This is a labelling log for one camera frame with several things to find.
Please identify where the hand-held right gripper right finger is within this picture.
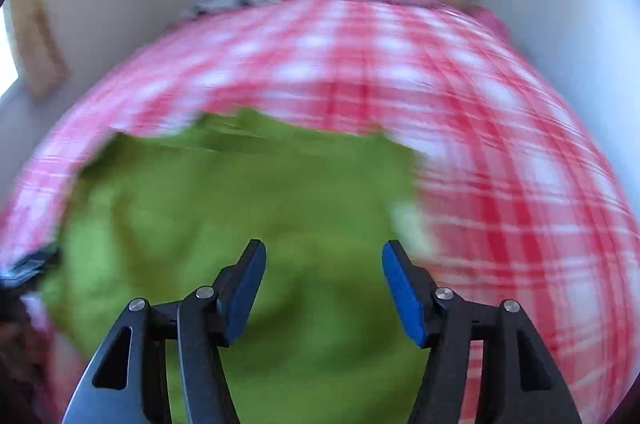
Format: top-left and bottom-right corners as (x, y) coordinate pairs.
(382, 240), (583, 424)

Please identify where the bed with red plaid sheet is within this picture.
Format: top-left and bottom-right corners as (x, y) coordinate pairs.
(0, 0), (640, 424)

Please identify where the side window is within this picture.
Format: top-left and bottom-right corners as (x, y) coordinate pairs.
(0, 1), (20, 102)

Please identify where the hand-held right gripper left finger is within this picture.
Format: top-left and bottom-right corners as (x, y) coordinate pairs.
(62, 239), (268, 424)

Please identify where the person's left hand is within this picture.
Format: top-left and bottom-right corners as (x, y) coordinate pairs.
(0, 296), (51, 410)

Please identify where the green orange striped knit sweater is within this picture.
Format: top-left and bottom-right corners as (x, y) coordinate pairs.
(40, 106), (437, 424)

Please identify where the yellow side window curtain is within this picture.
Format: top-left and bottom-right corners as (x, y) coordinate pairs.
(9, 0), (70, 99)

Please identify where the pink bed cloth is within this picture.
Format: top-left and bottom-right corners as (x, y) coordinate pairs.
(472, 5), (508, 42)

